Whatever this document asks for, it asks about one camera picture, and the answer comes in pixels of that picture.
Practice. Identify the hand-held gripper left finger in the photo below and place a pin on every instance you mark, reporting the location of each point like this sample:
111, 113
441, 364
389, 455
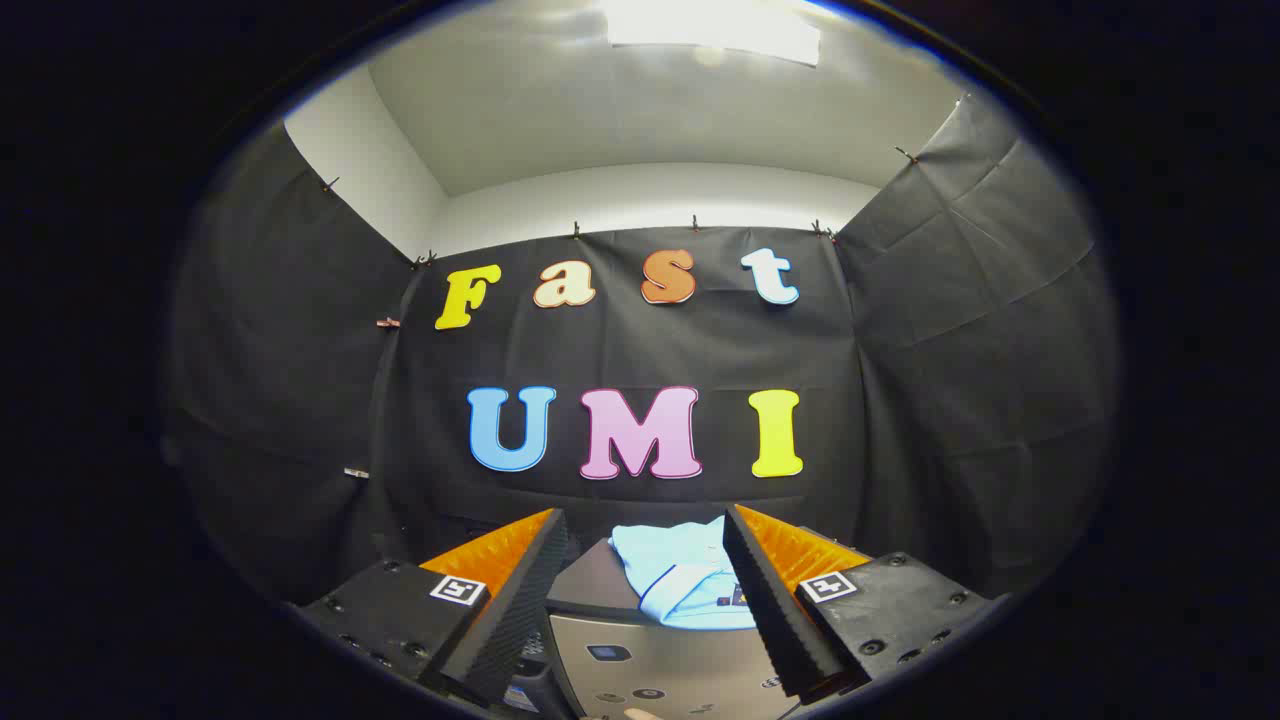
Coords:
520, 610

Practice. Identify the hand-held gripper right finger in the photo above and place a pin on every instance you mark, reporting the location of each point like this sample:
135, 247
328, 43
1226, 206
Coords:
775, 610

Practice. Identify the dark washing machine lid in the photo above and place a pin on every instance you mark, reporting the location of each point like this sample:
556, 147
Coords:
588, 545

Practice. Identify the light blue shirt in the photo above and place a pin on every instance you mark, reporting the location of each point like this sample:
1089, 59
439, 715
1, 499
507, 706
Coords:
680, 570

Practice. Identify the black backdrop cloth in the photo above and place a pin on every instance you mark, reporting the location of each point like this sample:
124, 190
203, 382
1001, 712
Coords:
620, 350

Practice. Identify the ceiling light panel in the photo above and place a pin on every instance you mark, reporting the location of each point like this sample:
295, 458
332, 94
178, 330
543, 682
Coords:
710, 25

